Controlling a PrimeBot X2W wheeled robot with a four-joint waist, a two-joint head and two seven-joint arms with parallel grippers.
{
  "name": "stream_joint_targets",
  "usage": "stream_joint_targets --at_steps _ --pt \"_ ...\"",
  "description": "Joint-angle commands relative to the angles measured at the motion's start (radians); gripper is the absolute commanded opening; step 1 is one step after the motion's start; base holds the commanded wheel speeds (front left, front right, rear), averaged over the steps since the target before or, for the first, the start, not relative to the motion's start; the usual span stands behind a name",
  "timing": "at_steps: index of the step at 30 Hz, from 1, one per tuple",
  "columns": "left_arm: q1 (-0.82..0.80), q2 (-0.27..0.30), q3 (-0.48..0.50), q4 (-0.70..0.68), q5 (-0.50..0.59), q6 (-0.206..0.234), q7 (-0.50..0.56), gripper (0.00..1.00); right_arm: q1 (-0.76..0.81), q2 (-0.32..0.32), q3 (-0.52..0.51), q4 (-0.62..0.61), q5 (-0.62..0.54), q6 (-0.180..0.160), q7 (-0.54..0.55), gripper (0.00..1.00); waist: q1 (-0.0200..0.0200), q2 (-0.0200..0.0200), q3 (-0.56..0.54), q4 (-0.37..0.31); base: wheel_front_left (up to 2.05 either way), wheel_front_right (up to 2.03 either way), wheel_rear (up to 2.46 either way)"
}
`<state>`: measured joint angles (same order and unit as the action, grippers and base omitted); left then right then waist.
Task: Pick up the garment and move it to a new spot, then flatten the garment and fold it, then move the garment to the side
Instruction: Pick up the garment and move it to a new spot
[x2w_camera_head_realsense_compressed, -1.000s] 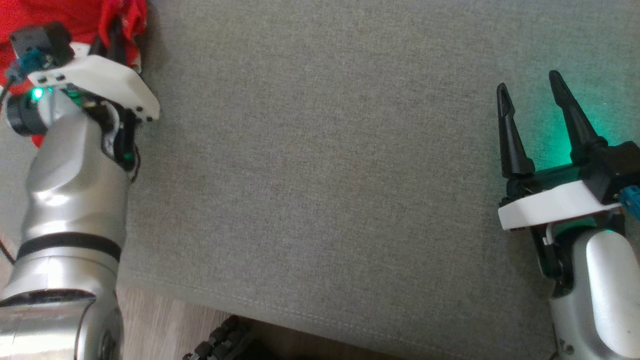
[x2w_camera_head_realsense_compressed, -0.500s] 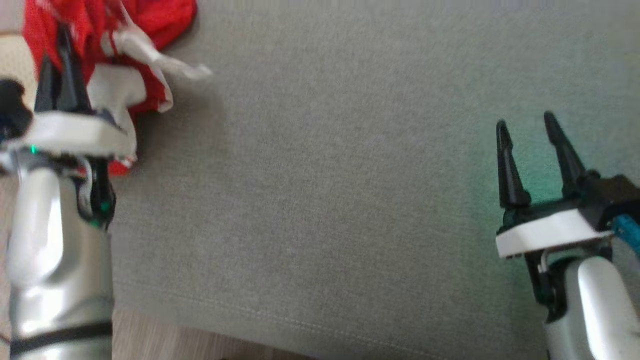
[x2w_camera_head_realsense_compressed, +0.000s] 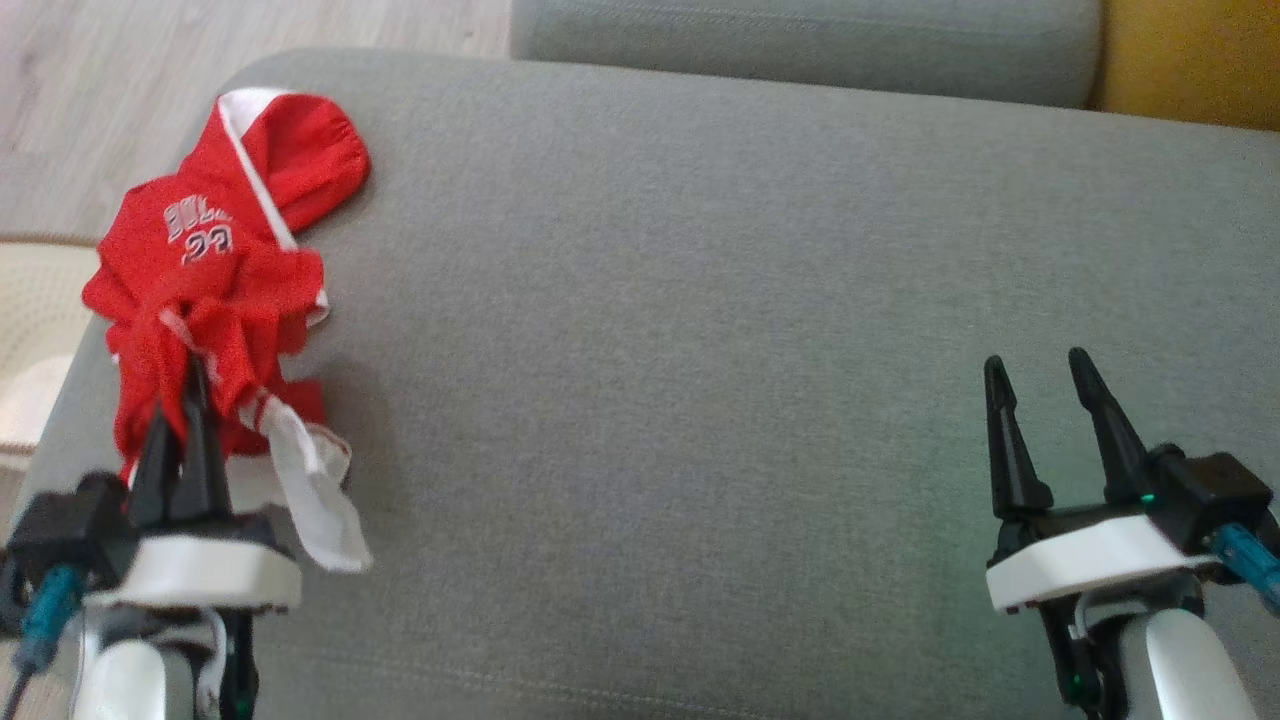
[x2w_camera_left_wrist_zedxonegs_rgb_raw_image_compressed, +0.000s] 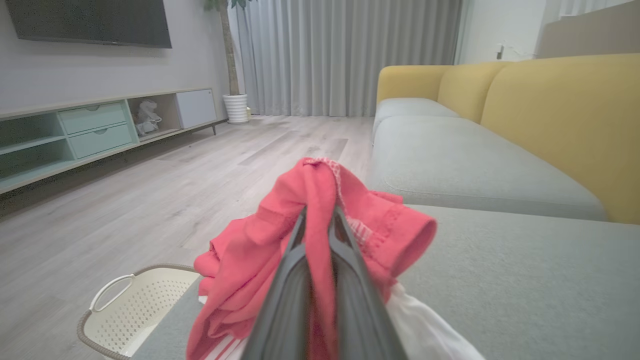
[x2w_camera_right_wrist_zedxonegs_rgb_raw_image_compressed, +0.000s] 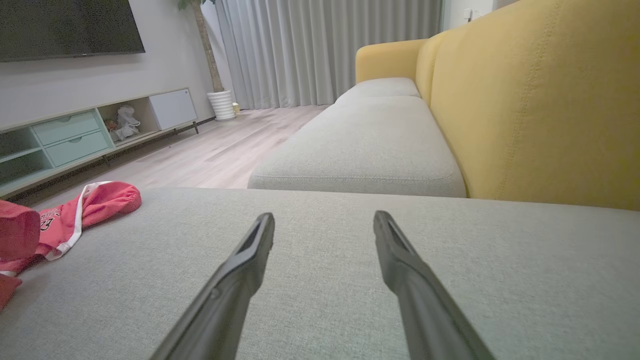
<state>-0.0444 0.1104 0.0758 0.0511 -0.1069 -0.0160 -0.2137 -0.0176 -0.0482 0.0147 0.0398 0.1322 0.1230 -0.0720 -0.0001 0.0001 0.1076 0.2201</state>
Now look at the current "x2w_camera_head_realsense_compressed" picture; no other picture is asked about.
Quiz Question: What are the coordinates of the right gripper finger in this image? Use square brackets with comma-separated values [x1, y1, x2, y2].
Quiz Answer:
[1068, 347, 1152, 507]
[983, 355, 1055, 522]

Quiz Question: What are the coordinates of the cream laundry basket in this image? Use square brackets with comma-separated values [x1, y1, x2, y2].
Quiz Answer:
[0, 235, 103, 473]

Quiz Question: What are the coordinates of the large grey sofa seat cushion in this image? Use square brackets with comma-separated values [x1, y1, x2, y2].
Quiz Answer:
[0, 48, 1280, 720]

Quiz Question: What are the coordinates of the yellow sofa backrest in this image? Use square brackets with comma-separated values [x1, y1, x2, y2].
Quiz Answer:
[1093, 0, 1280, 133]

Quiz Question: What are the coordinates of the red printed basketball jersey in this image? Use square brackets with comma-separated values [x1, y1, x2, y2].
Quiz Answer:
[82, 88, 372, 356]

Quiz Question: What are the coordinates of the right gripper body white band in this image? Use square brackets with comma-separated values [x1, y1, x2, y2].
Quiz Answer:
[985, 498, 1223, 720]

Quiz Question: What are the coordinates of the red garment with white hem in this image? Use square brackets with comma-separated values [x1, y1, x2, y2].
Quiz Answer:
[110, 300, 373, 574]

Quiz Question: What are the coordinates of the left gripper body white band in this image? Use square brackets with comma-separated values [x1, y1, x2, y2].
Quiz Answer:
[85, 510, 303, 720]

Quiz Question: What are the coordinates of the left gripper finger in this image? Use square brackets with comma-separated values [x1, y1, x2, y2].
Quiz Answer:
[129, 399, 184, 530]
[180, 355, 234, 522]

